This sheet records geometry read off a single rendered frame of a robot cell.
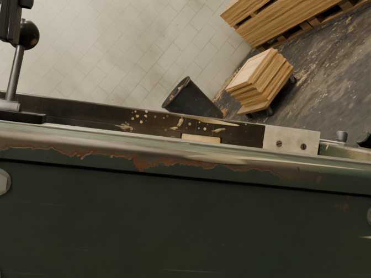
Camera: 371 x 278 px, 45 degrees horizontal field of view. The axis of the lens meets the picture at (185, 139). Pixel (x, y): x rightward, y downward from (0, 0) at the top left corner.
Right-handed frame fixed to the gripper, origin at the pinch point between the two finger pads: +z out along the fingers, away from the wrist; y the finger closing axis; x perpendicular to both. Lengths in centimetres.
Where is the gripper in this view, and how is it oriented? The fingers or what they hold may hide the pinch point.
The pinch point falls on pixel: (11, 6)
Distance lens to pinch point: 49.6
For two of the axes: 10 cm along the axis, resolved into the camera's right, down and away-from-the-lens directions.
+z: -1.3, 9.9, 0.5
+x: -2.1, -0.8, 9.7
